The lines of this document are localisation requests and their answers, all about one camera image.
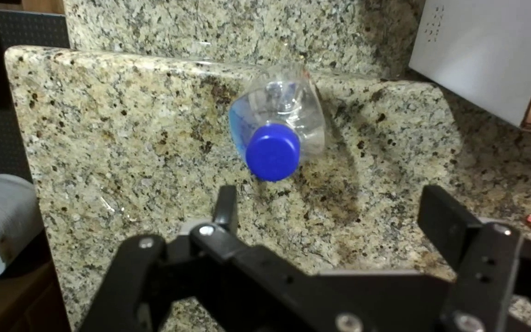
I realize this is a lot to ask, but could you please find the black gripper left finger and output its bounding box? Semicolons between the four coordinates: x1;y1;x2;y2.
79;183;292;332

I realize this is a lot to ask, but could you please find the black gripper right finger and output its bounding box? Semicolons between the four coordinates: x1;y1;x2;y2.
414;183;531;332

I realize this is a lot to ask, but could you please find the Fiji water bottle blue cap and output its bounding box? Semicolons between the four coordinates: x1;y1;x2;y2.
226;63;329;185

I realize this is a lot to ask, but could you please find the white cardboard box brown inside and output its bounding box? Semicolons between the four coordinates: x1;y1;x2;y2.
405;0;531;135

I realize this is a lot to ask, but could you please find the white paper towel roll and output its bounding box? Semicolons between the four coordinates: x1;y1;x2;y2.
0;172;45;283

